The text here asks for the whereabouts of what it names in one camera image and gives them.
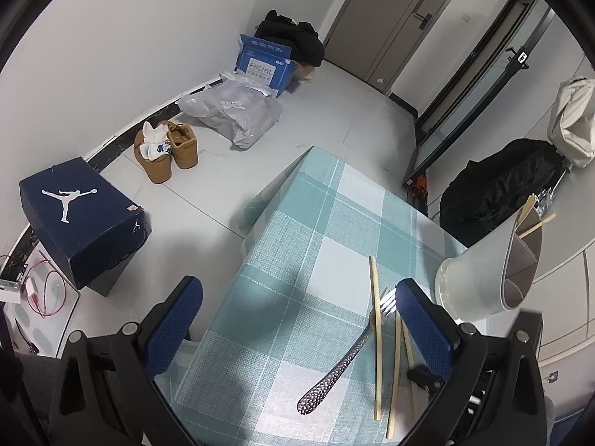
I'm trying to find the white flat scale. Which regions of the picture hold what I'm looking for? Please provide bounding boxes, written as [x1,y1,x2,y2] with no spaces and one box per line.
[9,260,84,358]

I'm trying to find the pale bamboo chopstick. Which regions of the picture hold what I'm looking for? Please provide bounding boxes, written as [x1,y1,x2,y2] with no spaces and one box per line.
[516,193,537,226]
[369,255,384,422]
[517,213,557,239]
[386,312,403,440]
[401,320,415,369]

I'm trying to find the small brown cardboard box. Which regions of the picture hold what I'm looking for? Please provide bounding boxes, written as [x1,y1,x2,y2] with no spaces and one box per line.
[293,60,317,84]

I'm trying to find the white sock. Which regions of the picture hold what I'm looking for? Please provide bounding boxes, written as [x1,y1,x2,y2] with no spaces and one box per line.
[139,122,174,161]

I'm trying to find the grey plastic bag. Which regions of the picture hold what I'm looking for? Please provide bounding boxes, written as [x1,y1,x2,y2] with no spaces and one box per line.
[176,71,283,152]

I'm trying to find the white cabinet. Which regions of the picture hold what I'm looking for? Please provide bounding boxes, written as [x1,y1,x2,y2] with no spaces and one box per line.
[530,167,595,368]

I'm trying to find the white utensil holder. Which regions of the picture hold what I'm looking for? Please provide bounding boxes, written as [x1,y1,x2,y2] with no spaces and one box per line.
[434,209,544,322]

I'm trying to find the black jacket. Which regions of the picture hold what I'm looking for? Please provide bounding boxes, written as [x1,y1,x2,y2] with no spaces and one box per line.
[438,138,570,248]

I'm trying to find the navy shoe box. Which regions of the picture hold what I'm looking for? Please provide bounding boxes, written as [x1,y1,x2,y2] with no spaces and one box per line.
[19,157,152,290]

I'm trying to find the glass door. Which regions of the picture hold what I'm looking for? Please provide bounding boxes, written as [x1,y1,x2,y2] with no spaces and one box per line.
[402,0,556,191]

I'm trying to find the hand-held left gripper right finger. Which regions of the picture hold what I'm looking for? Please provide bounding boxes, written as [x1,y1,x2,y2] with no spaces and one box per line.
[395,278,556,446]

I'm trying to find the orange and black object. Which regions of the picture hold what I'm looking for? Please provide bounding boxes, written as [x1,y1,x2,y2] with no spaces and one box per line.
[405,174,431,210]

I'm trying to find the blue cardboard box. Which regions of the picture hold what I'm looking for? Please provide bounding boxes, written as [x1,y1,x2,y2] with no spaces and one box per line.
[234,33,298,98]

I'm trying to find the silver metal objects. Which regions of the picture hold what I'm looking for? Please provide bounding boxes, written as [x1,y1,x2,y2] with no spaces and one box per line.
[534,187,559,217]

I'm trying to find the black bag in corner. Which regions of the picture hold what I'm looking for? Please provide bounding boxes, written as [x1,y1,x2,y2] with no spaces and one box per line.
[253,9,325,68]

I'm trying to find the teal plaid tablecloth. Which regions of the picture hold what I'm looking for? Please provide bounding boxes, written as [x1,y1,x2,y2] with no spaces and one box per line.
[153,145,470,446]

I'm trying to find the silver hammered-handle fork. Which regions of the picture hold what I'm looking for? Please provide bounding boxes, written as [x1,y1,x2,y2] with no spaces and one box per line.
[296,287,398,415]

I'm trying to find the brown suede shoe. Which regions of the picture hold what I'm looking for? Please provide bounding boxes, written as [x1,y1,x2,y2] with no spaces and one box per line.
[160,121,199,169]
[134,123,174,184]

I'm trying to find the small white device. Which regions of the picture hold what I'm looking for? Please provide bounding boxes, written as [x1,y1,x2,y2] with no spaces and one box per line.
[0,279,26,303]

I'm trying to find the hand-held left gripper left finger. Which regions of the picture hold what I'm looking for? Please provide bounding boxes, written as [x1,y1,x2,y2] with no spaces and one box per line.
[49,275,205,446]

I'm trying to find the red cable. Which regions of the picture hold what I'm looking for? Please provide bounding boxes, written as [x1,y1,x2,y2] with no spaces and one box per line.
[25,251,82,319]

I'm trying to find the grey door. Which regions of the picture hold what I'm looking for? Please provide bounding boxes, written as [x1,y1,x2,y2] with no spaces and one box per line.
[323,0,472,98]

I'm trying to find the white hanging bag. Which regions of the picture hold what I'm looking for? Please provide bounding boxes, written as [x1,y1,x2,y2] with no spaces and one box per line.
[547,77,595,169]

